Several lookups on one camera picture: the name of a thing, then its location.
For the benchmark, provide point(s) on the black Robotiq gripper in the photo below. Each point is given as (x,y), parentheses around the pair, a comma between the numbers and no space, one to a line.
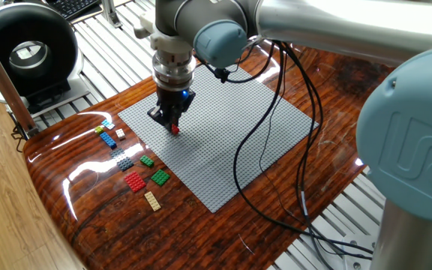
(173,103)

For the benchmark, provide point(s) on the light blue Lego plate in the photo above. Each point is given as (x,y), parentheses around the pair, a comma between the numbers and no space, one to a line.
(107,124)

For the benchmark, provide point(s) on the white Lego brick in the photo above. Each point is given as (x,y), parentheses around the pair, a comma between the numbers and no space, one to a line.
(120,133)

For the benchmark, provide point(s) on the grey Lego baseplate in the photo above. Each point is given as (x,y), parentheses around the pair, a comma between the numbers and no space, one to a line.
(216,150)

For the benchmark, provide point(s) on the blue Lego brick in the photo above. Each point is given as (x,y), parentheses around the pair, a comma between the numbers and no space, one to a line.
(108,140)

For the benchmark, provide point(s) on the black keyboard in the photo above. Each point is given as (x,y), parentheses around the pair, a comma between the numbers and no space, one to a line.
(69,7)

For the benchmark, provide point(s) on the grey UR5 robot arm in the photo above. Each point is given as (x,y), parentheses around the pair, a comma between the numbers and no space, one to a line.
(351,22)

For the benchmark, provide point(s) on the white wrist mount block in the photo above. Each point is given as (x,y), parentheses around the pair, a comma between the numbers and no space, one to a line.
(163,41)

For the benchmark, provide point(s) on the aluminium mounting plate with bolts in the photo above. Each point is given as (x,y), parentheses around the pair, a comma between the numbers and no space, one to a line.
(351,260)

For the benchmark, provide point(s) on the glossy wood-grain mat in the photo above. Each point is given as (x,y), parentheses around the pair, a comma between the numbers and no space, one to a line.
(201,240)

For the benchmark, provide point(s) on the aluminium profile bracket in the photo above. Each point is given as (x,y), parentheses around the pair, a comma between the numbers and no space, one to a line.
(109,15)

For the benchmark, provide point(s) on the lime green Lego brick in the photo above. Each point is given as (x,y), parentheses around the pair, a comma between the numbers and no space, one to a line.
(99,129)

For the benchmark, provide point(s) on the tan Lego plate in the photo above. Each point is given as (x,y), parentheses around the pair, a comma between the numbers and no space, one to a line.
(152,201)

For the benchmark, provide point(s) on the green square Lego plate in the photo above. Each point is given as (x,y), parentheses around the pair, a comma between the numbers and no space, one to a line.
(160,177)

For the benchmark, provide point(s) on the dark grey Lego plate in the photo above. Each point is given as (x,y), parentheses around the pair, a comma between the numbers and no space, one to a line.
(123,160)

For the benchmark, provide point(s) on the red square Lego plate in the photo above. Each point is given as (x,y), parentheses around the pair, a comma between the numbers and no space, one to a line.
(135,182)

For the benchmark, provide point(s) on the small green Lego brick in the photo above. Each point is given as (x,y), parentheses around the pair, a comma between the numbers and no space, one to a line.
(147,161)

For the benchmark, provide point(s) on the red long Lego brick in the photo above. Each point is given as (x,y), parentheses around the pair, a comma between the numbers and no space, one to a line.
(175,129)

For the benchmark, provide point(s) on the brown wooden pole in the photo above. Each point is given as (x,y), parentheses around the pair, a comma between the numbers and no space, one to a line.
(2,78)

